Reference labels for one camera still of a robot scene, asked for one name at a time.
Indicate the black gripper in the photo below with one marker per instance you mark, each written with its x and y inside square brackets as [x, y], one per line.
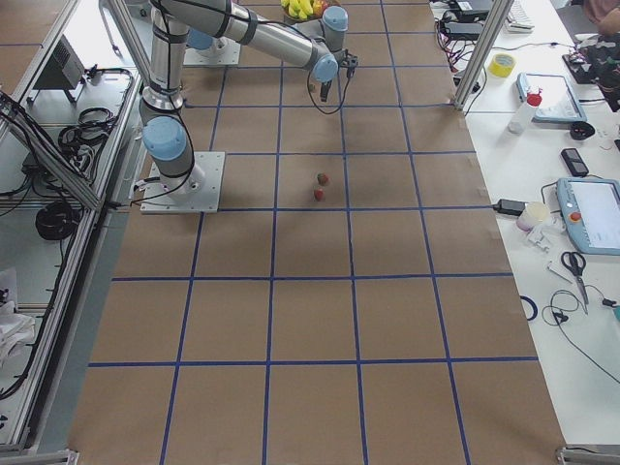
[325, 89]

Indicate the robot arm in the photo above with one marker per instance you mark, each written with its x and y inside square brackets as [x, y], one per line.
[206, 45]
[210, 34]

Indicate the brown wicker basket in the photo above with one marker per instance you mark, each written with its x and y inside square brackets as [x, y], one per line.
[296, 20]

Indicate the red yellow apple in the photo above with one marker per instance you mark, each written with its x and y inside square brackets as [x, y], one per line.
[319, 7]

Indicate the yellow banana top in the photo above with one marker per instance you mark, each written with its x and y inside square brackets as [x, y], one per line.
[299, 9]

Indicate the black power adapter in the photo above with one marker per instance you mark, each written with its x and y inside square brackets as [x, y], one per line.
[460, 31]

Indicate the yellow tape roll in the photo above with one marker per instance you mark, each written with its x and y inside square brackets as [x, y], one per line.
[501, 65]

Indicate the white bottle red cap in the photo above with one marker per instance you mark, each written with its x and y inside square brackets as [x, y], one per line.
[525, 114]

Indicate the small black adapter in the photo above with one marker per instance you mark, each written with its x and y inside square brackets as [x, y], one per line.
[509, 207]

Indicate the teach pendant far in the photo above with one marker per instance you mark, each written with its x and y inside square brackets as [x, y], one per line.
[559, 104]

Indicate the teach pendant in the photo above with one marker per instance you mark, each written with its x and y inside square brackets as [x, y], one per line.
[559, 104]
[590, 209]

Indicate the white pink cup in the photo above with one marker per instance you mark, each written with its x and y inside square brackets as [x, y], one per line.
[534, 214]

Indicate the white plastic parts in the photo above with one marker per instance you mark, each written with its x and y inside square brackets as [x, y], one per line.
[541, 235]

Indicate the grey control box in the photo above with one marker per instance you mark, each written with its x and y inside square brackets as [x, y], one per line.
[63, 70]

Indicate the black mouse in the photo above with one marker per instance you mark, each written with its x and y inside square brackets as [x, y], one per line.
[581, 130]

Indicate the black phone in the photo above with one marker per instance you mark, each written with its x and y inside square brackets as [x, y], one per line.
[574, 162]

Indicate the person in patterned clothes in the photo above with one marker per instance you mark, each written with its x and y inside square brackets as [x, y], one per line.
[600, 54]

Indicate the teach pendant near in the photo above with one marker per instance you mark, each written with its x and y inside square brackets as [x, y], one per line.
[590, 209]

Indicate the black scissors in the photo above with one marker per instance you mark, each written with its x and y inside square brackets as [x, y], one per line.
[575, 263]

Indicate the blue tape roll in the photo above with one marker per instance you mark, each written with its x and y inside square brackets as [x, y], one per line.
[533, 311]

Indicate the white crumpled cloth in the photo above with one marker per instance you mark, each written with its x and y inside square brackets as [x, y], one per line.
[17, 329]

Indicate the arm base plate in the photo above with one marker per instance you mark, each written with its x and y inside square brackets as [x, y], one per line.
[200, 193]
[229, 58]

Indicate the aluminium frame post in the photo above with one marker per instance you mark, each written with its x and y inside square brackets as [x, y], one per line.
[495, 19]

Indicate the aluminium frame left rail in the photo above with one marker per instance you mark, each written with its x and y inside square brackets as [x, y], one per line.
[42, 275]

